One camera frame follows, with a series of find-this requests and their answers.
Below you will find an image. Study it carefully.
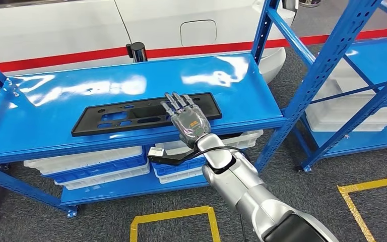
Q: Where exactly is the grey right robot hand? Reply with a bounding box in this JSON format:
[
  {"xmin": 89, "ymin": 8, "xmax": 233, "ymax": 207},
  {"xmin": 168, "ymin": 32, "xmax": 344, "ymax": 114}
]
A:
[{"xmin": 160, "ymin": 92, "xmax": 212, "ymax": 150}]

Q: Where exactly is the long black plastic frame part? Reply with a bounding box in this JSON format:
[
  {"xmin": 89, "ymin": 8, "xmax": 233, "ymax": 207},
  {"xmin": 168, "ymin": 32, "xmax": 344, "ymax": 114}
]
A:
[{"xmin": 71, "ymin": 92, "xmax": 223, "ymax": 138}]

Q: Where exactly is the blue metal shelf rack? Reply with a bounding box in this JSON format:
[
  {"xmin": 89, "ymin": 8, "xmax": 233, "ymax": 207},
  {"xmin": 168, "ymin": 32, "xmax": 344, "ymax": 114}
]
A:
[
  {"xmin": 0, "ymin": 0, "xmax": 384, "ymax": 219},
  {"xmin": 295, "ymin": 0, "xmax": 387, "ymax": 172}
]

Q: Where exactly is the blue plastic bin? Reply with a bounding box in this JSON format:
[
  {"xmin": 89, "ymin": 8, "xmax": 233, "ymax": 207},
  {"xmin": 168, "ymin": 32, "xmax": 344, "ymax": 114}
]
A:
[
  {"xmin": 146, "ymin": 145, "xmax": 247, "ymax": 177},
  {"xmin": 45, "ymin": 154, "xmax": 148, "ymax": 184}
]

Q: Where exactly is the white plastic bin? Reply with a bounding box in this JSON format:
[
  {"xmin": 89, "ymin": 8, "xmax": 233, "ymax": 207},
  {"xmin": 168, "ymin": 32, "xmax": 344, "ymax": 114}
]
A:
[
  {"xmin": 155, "ymin": 129, "xmax": 264, "ymax": 157},
  {"xmin": 305, "ymin": 97, "xmax": 387, "ymax": 125},
  {"xmin": 23, "ymin": 146, "xmax": 144, "ymax": 176},
  {"xmin": 54, "ymin": 162, "xmax": 151, "ymax": 191},
  {"xmin": 327, "ymin": 58, "xmax": 387, "ymax": 116},
  {"xmin": 153, "ymin": 166, "xmax": 208, "ymax": 185},
  {"xmin": 307, "ymin": 113, "xmax": 387, "ymax": 133}
]

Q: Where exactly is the yellow floor tape square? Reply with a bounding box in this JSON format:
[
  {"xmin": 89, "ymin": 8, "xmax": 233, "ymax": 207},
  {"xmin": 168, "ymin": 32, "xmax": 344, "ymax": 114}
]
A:
[
  {"xmin": 130, "ymin": 205, "xmax": 222, "ymax": 242},
  {"xmin": 337, "ymin": 174, "xmax": 387, "ymax": 242}
]

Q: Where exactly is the white car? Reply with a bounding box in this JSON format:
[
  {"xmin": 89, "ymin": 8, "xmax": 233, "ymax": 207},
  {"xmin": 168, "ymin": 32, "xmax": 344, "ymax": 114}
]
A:
[{"xmin": 0, "ymin": 0, "xmax": 299, "ymax": 119}]

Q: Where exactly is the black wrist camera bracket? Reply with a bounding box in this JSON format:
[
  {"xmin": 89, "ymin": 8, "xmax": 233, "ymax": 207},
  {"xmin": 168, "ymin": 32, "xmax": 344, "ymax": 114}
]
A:
[{"xmin": 147, "ymin": 152, "xmax": 211, "ymax": 167}]

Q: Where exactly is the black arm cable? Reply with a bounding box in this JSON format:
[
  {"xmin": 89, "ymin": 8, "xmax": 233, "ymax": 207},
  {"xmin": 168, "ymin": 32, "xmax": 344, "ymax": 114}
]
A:
[{"xmin": 188, "ymin": 146, "xmax": 249, "ymax": 164}]

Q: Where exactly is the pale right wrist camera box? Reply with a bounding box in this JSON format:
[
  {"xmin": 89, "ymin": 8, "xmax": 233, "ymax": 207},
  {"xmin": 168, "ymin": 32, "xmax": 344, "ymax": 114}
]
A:
[{"xmin": 147, "ymin": 147, "xmax": 165, "ymax": 158}]

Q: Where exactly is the black stanchion post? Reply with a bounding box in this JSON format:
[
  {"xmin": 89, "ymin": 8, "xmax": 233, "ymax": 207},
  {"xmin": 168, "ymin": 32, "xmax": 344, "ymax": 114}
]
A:
[{"xmin": 125, "ymin": 41, "xmax": 148, "ymax": 63}]

